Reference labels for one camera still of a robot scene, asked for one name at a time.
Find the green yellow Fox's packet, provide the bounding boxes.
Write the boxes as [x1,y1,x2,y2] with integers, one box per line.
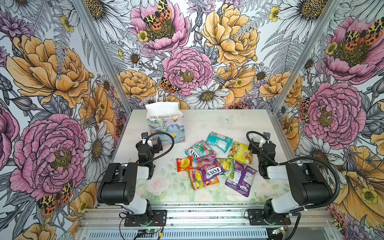
[218,158,235,179]

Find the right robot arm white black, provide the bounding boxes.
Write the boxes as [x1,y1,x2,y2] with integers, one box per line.
[246,131,341,225]

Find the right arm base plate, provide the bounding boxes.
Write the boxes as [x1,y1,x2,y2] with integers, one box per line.
[244,209,292,226]

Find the left corner aluminium post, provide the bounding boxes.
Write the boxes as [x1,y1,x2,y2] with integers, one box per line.
[71,0,133,115]

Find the white vented cable duct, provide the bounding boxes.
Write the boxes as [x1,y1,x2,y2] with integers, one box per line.
[82,228,268,240]

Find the aluminium mounting rail frame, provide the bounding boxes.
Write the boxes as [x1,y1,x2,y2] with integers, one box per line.
[76,202,335,232]

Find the purple Fox's candy packet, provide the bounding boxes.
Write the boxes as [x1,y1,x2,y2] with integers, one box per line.
[195,155,224,181]

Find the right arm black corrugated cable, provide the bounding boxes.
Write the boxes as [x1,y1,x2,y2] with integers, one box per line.
[246,130,341,210]

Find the floral paper gift bag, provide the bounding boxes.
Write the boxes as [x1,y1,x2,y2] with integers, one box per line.
[146,90,186,143]

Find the teal Fox's candy packet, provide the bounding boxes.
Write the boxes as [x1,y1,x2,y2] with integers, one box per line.
[206,132,233,153]

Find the yellow corn chips packet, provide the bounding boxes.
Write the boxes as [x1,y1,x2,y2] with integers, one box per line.
[228,141,253,166]

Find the large purple snack packet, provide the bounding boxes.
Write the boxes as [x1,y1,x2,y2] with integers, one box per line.
[225,161,257,198]

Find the orange fruit Fox's packet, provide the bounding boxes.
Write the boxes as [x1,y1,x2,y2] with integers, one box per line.
[186,168,219,191]

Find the corner aluminium post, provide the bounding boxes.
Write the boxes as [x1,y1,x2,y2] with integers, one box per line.
[71,0,133,115]
[272,0,346,114]

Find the green red Fox's packet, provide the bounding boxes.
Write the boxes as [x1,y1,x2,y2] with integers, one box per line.
[185,141,216,161]

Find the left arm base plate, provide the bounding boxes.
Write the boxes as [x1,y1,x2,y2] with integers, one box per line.
[124,210,168,228]

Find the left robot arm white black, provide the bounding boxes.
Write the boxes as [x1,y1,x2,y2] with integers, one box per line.
[97,133,163,218]

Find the small red lemon sachet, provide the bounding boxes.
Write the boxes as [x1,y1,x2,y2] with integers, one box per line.
[177,156,194,172]

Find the right corner aluminium post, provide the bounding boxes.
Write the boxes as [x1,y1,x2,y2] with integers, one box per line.
[272,0,346,114]

